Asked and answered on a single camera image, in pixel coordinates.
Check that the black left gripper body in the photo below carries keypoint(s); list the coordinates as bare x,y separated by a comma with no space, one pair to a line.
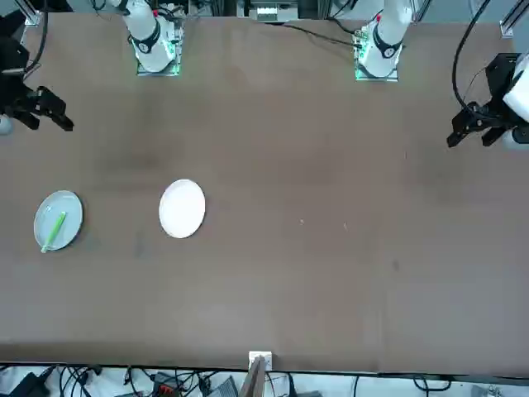
500,78

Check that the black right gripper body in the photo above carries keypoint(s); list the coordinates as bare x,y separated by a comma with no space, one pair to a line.
12,58

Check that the green marker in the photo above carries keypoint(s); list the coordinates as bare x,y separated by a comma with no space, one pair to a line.
54,231

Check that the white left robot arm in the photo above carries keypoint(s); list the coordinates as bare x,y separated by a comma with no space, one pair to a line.
386,37

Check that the blue plate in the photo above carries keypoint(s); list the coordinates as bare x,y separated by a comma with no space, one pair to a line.
69,215

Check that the white plate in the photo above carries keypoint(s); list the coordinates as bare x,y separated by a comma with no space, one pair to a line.
182,209

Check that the black power adapter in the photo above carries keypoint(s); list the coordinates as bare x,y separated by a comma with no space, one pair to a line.
27,386

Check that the aluminium frame bracket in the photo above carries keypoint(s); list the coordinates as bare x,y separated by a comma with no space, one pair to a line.
34,14
509,27

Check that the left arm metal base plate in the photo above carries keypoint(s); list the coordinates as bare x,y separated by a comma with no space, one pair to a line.
358,74

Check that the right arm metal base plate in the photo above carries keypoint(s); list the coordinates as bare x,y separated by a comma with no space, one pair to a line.
175,70

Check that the metal camera post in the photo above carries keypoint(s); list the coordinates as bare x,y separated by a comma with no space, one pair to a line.
259,364

